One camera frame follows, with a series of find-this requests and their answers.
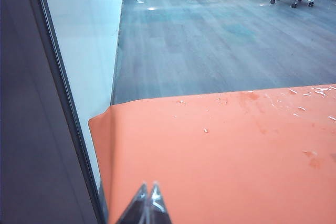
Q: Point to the dark metal frame post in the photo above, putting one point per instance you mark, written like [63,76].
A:
[31,116]

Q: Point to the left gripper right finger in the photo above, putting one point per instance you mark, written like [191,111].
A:
[157,208]

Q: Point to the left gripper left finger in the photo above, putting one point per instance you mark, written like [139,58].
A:
[137,211]

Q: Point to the orange table mat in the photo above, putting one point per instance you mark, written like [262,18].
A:
[210,161]

